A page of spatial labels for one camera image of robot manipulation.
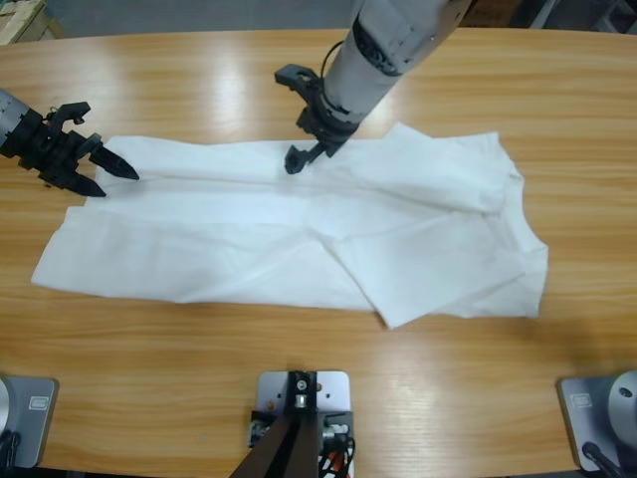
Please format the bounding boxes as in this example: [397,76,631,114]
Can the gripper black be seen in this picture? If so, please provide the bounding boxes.
[284,92,369,174]
[0,117,140,199]

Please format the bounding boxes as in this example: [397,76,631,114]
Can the white t-shirt with small print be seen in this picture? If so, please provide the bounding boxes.
[30,121,551,330]

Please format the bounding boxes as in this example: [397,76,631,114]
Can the wooden pallet stack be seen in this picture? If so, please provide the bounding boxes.
[0,0,65,46]

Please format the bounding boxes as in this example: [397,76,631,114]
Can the white grey mounting plate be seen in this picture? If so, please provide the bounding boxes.
[256,368,355,478]

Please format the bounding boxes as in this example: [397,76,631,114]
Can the brown cardboard box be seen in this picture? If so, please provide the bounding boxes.
[462,0,517,29]

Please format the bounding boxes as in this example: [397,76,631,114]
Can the black clamp with silver connector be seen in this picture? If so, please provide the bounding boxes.
[320,410,355,444]
[248,408,274,447]

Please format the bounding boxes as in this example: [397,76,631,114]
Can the black background equipment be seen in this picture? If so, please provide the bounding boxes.
[512,0,637,34]

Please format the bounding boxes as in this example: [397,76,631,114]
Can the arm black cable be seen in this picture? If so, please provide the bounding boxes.
[318,39,349,81]

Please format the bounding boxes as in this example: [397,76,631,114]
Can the arm grey base plate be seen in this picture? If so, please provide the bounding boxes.
[0,375,60,470]
[555,368,637,472]

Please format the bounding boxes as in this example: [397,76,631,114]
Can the base black cable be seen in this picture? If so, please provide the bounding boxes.
[0,430,22,470]
[580,441,626,478]

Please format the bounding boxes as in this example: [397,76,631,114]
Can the orange cable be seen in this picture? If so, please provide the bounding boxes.
[318,445,357,478]

